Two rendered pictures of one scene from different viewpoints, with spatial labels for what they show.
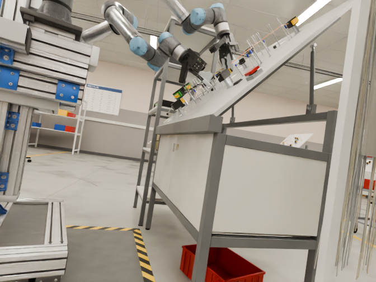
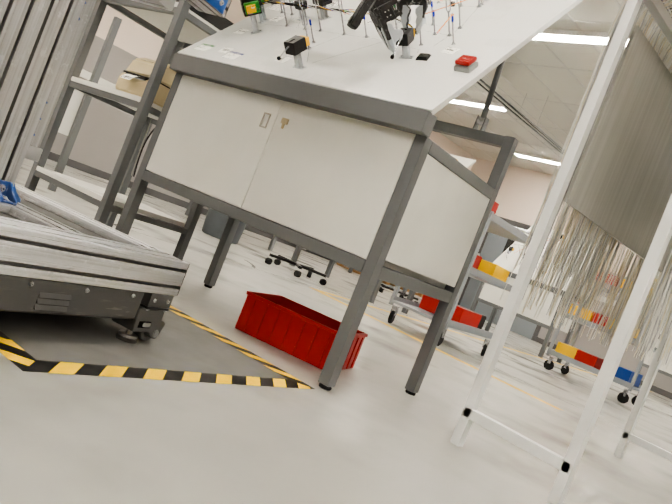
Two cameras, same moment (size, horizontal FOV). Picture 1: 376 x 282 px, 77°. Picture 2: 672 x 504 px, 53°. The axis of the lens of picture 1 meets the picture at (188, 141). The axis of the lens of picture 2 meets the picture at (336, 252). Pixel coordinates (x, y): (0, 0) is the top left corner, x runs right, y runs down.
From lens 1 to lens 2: 136 cm
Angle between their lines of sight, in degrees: 37
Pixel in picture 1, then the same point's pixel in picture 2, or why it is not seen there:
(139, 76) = not seen: outside the picture
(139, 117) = not seen: outside the picture
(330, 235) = (530, 267)
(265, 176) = (442, 203)
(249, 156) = (439, 175)
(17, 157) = (63, 74)
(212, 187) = (402, 205)
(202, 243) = (374, 272)
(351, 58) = (591, 110)
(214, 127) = (426, 128)
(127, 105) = not seen: outside the picture
